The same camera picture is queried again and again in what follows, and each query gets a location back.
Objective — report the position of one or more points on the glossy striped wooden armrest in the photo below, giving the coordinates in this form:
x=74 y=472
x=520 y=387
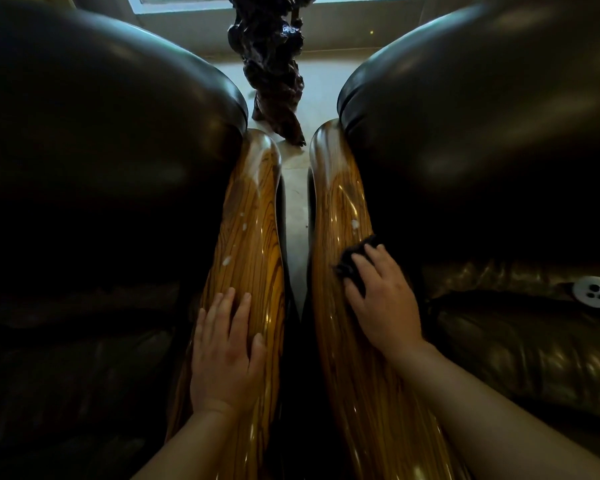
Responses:
x=252 y=234
x=340 y=204

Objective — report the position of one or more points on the white round plug disc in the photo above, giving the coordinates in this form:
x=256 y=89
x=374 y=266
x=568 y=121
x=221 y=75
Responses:
x=596 y=291

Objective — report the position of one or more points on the person's right forearm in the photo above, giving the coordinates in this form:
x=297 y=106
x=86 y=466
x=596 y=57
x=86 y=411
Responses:
x=480 y=424

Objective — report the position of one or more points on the person's left middle finger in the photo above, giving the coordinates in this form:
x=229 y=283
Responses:
x=225 y=314

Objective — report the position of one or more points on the dark gnarled root sculpture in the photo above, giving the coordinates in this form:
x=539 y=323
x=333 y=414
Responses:
x=272 y=64

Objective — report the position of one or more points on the dark leather armchair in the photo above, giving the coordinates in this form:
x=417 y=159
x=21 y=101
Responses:
x=95 y=194
x=485 y=159

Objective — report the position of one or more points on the person's right middle finger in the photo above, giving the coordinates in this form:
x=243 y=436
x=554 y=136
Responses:
x=380 y=258

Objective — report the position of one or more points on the white window frame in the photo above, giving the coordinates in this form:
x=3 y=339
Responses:
x=180 y=4

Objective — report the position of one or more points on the person's left thumb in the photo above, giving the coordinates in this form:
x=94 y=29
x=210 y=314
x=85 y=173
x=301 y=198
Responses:
x=258 y=352

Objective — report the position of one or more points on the person's left hand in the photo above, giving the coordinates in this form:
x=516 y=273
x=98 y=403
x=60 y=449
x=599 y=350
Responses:
x=222 y=369

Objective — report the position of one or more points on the black cleaning cloth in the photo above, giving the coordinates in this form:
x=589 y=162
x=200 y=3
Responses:
x=352 y=257

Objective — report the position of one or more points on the person's right thumb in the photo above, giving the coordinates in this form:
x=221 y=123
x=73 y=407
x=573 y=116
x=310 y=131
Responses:
x=353 y=297

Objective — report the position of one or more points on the person's left forearm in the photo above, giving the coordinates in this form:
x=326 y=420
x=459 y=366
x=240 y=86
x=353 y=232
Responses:
x=195 y=447

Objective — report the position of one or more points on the person's right hand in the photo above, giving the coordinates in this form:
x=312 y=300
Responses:
x=387 y=314

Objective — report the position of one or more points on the person's left little finger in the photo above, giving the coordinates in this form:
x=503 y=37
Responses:
x=199 y=327

